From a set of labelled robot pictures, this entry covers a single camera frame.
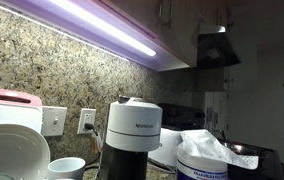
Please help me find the wooden cabinet door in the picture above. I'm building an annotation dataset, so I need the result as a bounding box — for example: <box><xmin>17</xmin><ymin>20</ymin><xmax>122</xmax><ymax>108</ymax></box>
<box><xmin>156</xmin><ymin>0</ymin><xmax>200</xmax><ymax>67</ymax></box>

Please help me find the steel pan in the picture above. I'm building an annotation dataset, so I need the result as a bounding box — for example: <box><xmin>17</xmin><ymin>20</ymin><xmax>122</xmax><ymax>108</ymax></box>
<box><xmin>215</xmin><ymin>130</ymin><xmax>262</xmax><ymax>156</ymax></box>

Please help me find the white wipes canister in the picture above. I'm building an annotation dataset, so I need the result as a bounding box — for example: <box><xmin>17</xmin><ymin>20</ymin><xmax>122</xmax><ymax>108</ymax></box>
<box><xmin>176</xmin><ymin>129</ymin><xmax>259</xmax><ymax>180</ymax></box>

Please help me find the steel door handle bar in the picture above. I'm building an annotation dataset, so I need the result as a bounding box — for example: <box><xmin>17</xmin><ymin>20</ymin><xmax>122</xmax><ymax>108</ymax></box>
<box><xmin>158</xmin><ymin>0</ymin><xmax>174</xmax><ymax>26</ymax></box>

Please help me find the white power outlet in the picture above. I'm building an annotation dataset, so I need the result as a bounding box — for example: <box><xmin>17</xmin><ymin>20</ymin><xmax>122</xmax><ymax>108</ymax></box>
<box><xmin>77</xmin><ymin>108</ymin><xmax>96</xmax><ymax>134</ymax></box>

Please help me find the white coffee machine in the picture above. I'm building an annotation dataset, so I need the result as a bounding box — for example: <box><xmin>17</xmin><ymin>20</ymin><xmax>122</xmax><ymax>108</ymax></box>
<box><xmin>97</xmin><ymin>96</ymin><xmax>162</xmax><ymax>180</ymax></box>

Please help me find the under-cabinet light strip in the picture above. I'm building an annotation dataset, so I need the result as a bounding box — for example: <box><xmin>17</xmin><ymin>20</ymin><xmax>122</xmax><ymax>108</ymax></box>
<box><xmin>49</xmin><ymin>0</ymin><xmax>156</xmax><ymax>57</ymax></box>

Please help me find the pink white cutting board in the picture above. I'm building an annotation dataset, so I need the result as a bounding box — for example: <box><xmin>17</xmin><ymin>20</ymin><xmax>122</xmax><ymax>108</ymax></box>
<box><xmin>0</xmin><ymin>89</ymin><xmax>43</xmax><ymax>133</ymax></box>

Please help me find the white light switch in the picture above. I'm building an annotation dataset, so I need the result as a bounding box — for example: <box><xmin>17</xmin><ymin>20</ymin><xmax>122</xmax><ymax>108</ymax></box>
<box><xmin>41</xmin><ymin>106</ymin><xmax>67</xmax><ymax>136</ymax></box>

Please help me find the white mug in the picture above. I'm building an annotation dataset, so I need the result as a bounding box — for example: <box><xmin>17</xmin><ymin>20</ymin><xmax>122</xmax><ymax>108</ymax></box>
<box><xmin>46</xmin><ymin>157</ymin><xmax>86</xmax><ymax>180</ymax></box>

